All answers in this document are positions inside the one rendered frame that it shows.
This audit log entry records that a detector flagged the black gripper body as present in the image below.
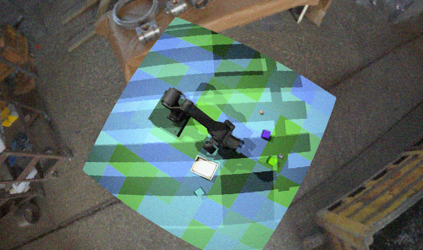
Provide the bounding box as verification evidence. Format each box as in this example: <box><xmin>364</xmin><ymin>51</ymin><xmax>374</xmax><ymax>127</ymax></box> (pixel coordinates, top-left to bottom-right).
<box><xmin>203</xmin><ymin>120</ymin><xmax>235</xmax><ymax>154</ymax></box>

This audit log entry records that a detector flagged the small teal block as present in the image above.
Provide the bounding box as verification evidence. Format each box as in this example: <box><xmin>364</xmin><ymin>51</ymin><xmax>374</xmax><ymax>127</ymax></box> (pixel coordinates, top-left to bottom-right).
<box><xmin>195</xmin><ymin>187</ymin><xmax>205</xmax><ymax>197</ymax></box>

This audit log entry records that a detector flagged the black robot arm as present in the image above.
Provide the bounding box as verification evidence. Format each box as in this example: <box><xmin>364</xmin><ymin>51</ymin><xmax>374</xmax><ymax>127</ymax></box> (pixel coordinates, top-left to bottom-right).
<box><xmin>161</xmin><ymin>87</ymin><xmax>241</xmax><ymax>151</ymax></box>

